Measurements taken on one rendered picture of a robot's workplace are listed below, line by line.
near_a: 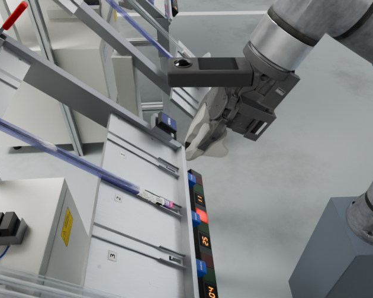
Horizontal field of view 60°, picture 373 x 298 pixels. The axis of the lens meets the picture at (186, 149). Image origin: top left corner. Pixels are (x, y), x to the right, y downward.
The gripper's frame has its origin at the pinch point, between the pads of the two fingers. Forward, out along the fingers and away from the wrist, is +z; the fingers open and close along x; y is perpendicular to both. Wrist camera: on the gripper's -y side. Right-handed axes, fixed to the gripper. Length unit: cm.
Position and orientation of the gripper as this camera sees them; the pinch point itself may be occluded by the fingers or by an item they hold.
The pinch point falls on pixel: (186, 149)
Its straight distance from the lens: 54.4
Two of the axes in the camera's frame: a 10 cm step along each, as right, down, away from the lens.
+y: 8.8, 3.0, 3.7
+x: -0.7, -6.9, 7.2
